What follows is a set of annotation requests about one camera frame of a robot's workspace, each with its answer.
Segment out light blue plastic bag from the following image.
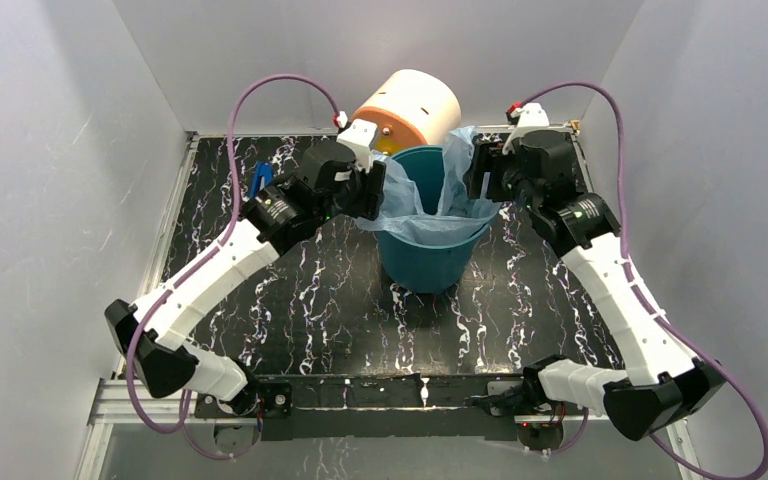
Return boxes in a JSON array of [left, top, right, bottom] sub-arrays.
[[355, 126, 501, 247]]

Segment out teal plastic trash bin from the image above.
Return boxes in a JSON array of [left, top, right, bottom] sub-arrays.
[[375, 145, 493, 295]]

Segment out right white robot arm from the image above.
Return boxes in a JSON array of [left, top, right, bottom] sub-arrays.
[[464, 130, 724, 441]]

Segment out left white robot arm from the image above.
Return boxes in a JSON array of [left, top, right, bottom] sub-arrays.
[[104, 140, 386, 416]]

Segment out blue stapler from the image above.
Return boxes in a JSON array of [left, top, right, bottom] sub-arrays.
[[248, 161, 274, 198]]

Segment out white drawer box orange front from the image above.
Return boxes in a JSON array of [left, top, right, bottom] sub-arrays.
[[351, 69, 462, 154]]

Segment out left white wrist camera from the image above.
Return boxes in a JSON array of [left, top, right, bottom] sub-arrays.
[[336, 119, 379, 173]]

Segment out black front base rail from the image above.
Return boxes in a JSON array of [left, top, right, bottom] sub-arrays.
[[194, 373, 576, 450]]

